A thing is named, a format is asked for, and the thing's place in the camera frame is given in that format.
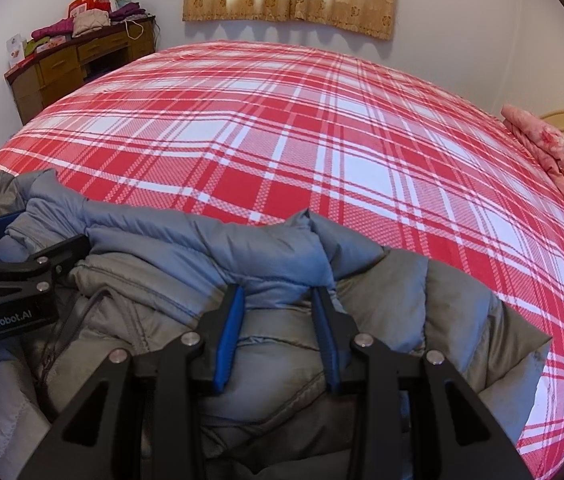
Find bed with red plaid sheet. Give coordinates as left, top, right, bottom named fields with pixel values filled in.
left=0, top=40, right=564, bottom=480

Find brown wooden desk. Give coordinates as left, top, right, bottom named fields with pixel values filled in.
left=4, top=15, right=157, bottom=126

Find pink floral folded blanket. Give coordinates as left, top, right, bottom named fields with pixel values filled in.
left=500, top=104, right=564, bottom=233

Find magenta garment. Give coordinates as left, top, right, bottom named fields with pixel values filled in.
left=31, top=19, right=75, bottom=41

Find beige garment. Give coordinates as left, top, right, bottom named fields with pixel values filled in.
left=72, top=9, right=112, bottom=37

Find white card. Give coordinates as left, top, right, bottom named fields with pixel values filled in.
left=7, top=35, right=27, bottom=67

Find red box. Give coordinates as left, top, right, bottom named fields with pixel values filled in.
left=68, top=0, right=113, bottom=16

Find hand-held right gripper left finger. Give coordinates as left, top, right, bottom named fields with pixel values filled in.
left=17, top=284, right=247, bottom=480

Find grey puffer jacket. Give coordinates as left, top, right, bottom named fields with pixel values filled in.
left=0, top=169, right=552, bottom=480

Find purple folded clothes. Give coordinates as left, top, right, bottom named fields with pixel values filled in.
left=109, top=2, right=147, bottom=22

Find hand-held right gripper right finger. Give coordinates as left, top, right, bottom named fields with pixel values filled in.
left=310, top=285, right=535, bottom=480

